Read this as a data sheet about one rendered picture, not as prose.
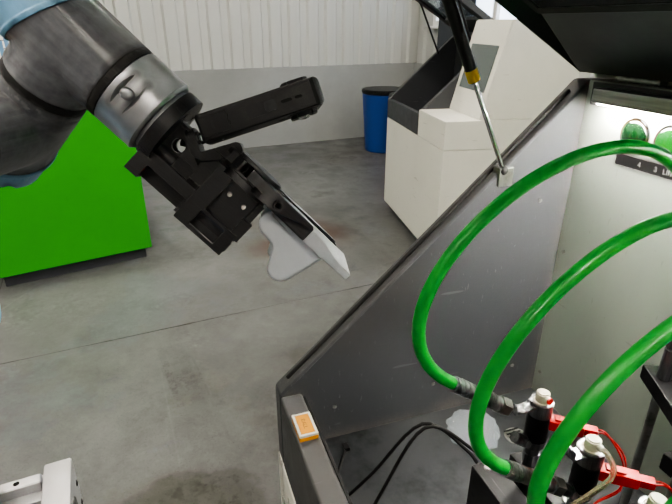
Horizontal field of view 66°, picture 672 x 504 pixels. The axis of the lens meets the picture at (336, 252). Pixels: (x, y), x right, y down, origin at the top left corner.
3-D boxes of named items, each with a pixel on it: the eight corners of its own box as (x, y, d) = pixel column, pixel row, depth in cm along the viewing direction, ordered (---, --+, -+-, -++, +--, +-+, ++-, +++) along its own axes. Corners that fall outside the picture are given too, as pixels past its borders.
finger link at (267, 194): (306, 244, 48) (241, 180, 48) (320, 230, 47) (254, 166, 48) (297, 242, 43) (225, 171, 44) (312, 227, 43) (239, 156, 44)
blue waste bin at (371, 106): (352, 146, 695) (353, 87, 664) (391, 143, 717) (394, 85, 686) (373, 156, 645) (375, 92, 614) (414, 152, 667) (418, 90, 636)
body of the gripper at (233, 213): (231, 245, 53) (137, 162, 50) (289, 184, 52) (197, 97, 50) (224, 261, 45) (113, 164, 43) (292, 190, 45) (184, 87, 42)
